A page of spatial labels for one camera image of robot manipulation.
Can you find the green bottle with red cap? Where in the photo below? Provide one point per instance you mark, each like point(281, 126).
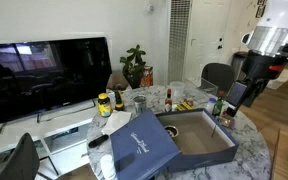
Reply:
point(218, 106)

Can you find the navy blue cardboard box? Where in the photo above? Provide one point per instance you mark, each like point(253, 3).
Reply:
point(197, 136)

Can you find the black remote control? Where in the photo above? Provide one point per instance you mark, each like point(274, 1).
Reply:
point(98, 140)

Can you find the brown cardboard box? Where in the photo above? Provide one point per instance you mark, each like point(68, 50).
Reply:
point(116, 81)

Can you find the black chair with curved back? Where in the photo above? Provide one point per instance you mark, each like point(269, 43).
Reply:
point(20, 160)

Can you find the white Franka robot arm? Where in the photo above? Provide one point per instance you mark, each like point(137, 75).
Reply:
point(277, 30)

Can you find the white door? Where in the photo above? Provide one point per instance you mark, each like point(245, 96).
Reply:
point(205, 36)

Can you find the flat screen television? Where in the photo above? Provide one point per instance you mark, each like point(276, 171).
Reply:
point(44, 76)

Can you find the navy blue box lid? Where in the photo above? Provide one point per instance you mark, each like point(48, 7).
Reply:
point(144, 146)

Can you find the plain white plastic bottle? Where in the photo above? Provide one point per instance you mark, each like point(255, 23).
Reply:
point(108, 166)

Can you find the yellow vitamin bottle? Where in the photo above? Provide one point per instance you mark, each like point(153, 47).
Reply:
point(104, 106)

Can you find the metal cup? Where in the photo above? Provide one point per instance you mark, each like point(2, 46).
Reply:
point(139, 105)

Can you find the white vent grille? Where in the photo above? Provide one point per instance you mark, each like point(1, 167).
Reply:
point(179, 40)

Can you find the red hot sauce bottle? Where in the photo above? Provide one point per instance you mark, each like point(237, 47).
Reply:
point(168, 101)

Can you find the white paper napkin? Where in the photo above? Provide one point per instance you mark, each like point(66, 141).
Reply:
point(116, 121)

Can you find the clear acrylic box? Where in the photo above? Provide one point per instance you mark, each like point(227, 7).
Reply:
point(208, 87)

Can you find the round white thermostat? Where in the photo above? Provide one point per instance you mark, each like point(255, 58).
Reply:
point(149, 7)

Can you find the white bottle with blue cap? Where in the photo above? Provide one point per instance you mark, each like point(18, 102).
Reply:
point(210, 106)

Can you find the small picture frame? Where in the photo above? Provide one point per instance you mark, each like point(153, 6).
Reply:
point(260, 11)

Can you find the potted green plant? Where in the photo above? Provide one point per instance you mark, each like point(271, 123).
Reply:
point(134, 65)

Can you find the dark bottle with yellow label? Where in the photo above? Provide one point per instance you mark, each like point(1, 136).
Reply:
point(119, 101)

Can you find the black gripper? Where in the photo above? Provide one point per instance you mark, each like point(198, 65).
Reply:
point(254, 91)

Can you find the yellow packet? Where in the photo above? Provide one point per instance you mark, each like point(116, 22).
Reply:
point(185, 106)

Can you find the orange printed bag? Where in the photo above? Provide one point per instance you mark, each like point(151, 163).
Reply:
point(147, 76)

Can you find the white television cabinet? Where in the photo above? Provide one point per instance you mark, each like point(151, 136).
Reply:
point(20, 130)

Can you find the dark grey chair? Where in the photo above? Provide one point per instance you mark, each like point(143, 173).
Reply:
point(219, 75)

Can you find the purple clear plastic packet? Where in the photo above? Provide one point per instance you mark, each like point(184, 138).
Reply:
point(226, 122)

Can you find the grey trash can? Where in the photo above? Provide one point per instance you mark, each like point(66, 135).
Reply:
point(239, 65)

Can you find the thin metal stick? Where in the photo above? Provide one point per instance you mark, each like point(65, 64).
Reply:
point(213, 131)

